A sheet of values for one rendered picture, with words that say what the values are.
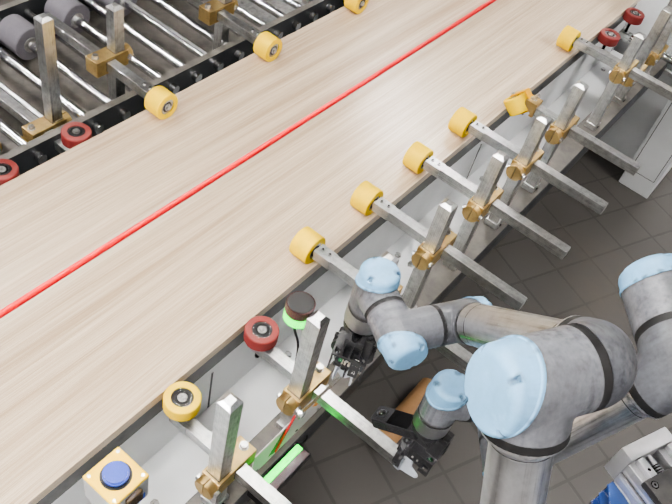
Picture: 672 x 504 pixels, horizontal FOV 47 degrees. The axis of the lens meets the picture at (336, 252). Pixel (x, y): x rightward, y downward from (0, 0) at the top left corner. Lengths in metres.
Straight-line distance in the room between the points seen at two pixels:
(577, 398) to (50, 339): 1.17
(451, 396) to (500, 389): 0.51
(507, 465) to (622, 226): 2.92
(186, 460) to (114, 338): 0.36
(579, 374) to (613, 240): 2.83
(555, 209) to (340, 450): 1.68
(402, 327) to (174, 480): 0.81
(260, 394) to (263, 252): 0.37
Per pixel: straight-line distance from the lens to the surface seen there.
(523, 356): 0.96
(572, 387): 0.98
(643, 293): 1.32
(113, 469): 1.26
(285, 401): 1.75
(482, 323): 1.28
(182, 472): 1.93
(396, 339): 1.31
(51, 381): 1.73
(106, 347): 1.77
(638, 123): 4.11
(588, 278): 3.56
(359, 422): 1.77
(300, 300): 1.56
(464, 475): 2.79
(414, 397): 2.79
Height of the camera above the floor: 2.36
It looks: 47 degrees down
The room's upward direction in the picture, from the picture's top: 16 degrees clockwise
